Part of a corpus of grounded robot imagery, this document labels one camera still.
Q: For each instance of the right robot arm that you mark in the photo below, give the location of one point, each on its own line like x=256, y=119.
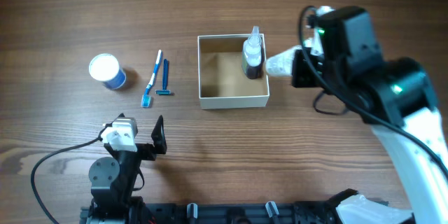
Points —
x=340, y=54

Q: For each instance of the clear spray bottle dark liquid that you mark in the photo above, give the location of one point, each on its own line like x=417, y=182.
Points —
x=252, y=55

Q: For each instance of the blue disposable razor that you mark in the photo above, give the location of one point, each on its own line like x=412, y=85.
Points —
x=164, y=90

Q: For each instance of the blue white toothbrush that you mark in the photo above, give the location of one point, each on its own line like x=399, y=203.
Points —
x=146, y=98

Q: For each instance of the white floral cosmetic tube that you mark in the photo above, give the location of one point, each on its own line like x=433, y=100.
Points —
x=281, y=65

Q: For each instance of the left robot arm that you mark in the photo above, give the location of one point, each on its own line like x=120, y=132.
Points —
x=113, y=178

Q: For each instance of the white lidded blue jar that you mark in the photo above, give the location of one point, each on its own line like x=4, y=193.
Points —
x=106, y=69

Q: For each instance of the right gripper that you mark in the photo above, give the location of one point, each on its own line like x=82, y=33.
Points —
x=301, y=68

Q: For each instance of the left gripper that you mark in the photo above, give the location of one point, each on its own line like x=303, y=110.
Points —
x=143, y=148

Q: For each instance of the white cardboard box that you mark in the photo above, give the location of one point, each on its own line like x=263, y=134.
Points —
x=222, y=83

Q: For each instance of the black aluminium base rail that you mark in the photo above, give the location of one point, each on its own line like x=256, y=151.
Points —
x=296, y=213

